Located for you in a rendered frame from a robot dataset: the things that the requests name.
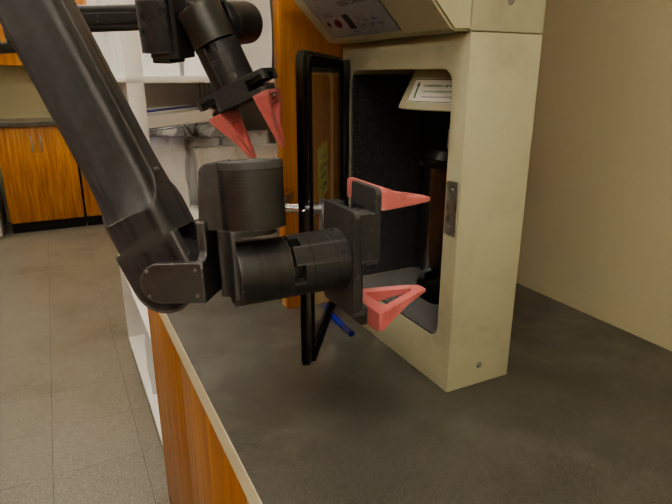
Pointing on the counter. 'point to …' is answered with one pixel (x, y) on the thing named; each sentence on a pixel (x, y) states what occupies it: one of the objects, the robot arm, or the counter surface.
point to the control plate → (328, 10)
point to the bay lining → (393, 160)
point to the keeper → (451, 208)
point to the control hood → (409, 19)
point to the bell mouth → (428, 91)
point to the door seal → (312, 178)
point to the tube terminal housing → (472, 182)
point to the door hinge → (346, 128)
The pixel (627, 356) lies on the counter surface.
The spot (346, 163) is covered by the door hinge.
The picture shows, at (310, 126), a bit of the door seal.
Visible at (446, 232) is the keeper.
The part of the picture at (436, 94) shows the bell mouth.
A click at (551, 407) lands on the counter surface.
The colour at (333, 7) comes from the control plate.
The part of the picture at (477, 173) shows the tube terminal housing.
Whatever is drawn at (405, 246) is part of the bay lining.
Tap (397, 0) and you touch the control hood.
